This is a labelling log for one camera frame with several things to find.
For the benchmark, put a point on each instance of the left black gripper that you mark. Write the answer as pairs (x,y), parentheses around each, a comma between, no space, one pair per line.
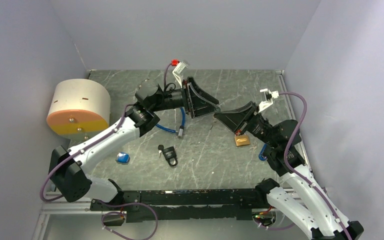
(195,105)

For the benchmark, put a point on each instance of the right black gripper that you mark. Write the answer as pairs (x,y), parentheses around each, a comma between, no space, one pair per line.
(238,120)

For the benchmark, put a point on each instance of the small silver key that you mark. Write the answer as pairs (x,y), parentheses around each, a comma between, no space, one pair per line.
(213,122)

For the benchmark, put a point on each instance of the blue cable lock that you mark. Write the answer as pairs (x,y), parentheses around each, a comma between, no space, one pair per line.
(179,124)

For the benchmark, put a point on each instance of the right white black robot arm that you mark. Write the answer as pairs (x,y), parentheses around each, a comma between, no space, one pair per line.
(316,216)

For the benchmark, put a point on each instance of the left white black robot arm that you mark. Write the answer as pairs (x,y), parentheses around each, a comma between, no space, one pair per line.
(69,168)

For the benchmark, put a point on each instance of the black padlock key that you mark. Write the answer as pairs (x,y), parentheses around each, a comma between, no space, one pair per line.
(160,150)

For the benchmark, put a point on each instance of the black padlock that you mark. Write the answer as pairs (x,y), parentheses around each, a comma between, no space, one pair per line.
(170,156)

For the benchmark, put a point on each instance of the blue white round object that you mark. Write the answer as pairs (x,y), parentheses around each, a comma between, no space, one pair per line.
(122,158)

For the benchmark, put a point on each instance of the beige yellow cylinder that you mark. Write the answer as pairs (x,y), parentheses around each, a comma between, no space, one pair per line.
(80,109)

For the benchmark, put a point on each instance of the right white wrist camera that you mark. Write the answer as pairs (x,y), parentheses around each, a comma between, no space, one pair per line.
(268,97)

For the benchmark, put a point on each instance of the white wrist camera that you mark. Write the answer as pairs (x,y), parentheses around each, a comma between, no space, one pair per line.
(179,67)
(268,97)

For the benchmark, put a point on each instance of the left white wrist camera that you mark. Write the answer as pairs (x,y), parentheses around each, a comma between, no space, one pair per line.
(179,67)

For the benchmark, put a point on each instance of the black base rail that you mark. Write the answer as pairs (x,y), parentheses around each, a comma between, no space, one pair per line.
(138,206)

